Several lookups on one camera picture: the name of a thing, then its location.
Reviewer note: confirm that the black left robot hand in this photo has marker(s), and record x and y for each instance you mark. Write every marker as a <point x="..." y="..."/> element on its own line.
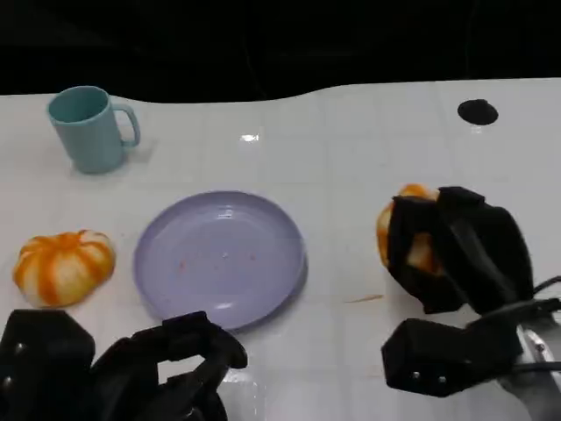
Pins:
<point x="131" y="377"/>

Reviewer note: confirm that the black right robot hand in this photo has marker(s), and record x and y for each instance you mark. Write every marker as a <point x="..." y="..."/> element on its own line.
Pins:
<point x="486" y="250"/>

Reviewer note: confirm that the orange white toy bread roll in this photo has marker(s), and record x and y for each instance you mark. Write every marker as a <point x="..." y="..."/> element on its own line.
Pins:
<point x="63" y="267"/>
<point x="383" y="232"/>

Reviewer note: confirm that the black round table grommet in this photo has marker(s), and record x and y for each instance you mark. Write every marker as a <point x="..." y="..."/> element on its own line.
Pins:
<point x="477" y="112"/>

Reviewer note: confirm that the lilac plate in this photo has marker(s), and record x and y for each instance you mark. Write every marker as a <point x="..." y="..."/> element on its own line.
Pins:
<point x="219" y="259"/>

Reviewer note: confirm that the pale green mug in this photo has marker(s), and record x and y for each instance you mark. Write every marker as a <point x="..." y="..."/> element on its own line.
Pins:
<point x="87" y="136"/>

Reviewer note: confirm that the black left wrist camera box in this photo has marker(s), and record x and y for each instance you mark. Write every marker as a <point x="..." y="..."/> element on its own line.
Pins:
<point x="39" y="364"/>

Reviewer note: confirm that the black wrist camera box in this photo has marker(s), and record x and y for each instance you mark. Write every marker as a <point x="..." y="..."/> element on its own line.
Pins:
<point x="438" y="355"/>
<point x="39" y="364"/>

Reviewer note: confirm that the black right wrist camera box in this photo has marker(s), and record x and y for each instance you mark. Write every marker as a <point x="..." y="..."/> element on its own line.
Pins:
<point x="438" y="355"/>

